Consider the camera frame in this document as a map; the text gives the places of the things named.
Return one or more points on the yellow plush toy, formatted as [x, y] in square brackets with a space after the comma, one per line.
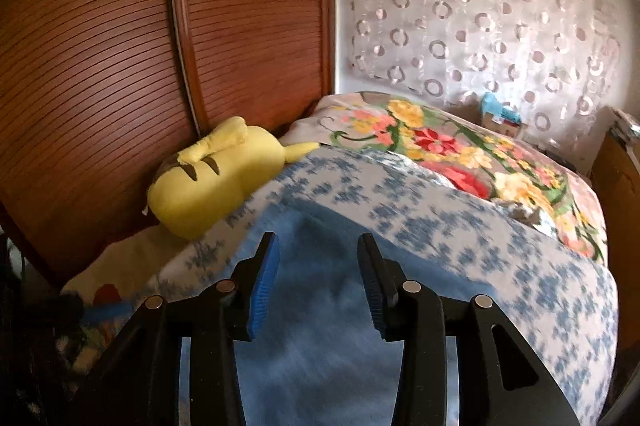
[220, 176]

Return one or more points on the blue denim pants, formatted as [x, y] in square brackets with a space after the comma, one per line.
[320, 306]

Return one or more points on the wooden desk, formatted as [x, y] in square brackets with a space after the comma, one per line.
[617, 176]

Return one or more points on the sheer curtain with circles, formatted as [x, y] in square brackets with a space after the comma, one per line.
[475, 15]

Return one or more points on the cream printed cloth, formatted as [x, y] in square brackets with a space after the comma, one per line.
[125, 266]

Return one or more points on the blue floral bedsheet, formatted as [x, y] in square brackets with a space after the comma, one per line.
[525, 286]

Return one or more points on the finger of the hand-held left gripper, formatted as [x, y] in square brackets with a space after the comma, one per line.
[107, 312]

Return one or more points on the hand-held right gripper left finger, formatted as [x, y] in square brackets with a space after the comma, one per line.
[262, 286]

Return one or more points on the box with blue item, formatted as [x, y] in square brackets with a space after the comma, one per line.
[500, 113]

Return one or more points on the colourful floral blanket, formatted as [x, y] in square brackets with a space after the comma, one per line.
[450, 145]

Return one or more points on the wooden slatted wardrobe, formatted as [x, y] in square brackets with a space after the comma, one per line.
[100, 80]

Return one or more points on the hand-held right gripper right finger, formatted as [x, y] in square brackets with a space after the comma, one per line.
[372, 301]

